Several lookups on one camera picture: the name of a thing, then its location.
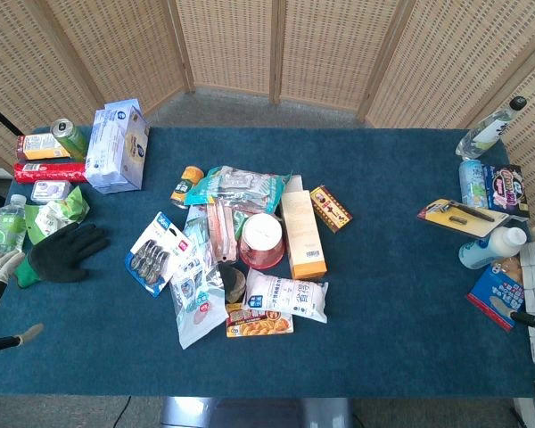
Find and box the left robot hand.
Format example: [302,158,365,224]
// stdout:
[0,249,45,356]

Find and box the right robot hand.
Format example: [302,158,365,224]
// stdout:
[490,226,535,345]

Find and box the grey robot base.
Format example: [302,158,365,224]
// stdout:
[160,396,354,428]

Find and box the small white and purple box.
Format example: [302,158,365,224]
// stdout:
[29,179,73,206]

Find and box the dark purple box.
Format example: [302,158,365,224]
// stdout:
[481,163,531,219]

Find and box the white blue tissue box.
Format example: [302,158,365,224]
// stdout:
[85,98,151,195]

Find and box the yellow and brown snack packet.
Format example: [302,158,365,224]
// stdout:
[309,185,354,235]

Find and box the tall orange and white box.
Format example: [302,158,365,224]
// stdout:
[279,189,329,281]

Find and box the orange snack box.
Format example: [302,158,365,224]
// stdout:
[225,303,295,339]

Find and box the water bottle with green label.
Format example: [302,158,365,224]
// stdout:
[0,193,29,257]

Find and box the blue and red snack package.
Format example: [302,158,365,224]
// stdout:
[465,257,528,333]

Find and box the black and green work glove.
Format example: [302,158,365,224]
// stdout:
[13,222,111,289]

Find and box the green and white snack bag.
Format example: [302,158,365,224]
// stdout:
[25,185,91,246]

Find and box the white bottle with blue label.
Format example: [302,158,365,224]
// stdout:
[457,226,529,271]

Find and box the long red snack package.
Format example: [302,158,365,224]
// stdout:
[12,161,89,185]

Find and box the yellow card with black tool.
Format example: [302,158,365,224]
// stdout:
[416,198,513,239]

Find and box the red and orange carton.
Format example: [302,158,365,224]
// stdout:
[16,132,71,162]

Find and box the green drink can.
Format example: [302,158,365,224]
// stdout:
[50,118,90,163]

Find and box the blue felt table cloth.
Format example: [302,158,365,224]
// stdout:
[0,126,535,399]

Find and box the blue card pack of clips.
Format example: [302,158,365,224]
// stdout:
[124,210,196,299]

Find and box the black bar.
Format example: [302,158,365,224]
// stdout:
[0,95,24,136]

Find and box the clear bottle with black cap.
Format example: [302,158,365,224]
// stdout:
[455,95,529,161]

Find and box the clear plastic bag of items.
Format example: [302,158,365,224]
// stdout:
[169,205,230,350]

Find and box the yellow lid small jar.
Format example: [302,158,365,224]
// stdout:
[169,165,205,210]

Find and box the pink sausage package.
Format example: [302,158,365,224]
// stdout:
[204,199,243,265]

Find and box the dark brown round lump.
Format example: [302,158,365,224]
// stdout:
[218,262,248,305]

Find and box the white salt bag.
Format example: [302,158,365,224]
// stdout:
[241,267,330,325]

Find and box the teal pouch package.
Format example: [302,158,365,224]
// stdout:
[184,165,292,216]

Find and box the red cup with white lid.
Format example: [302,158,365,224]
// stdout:
[238,212,287,271]

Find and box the black floor cable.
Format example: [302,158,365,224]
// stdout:
[114,396,132,428]

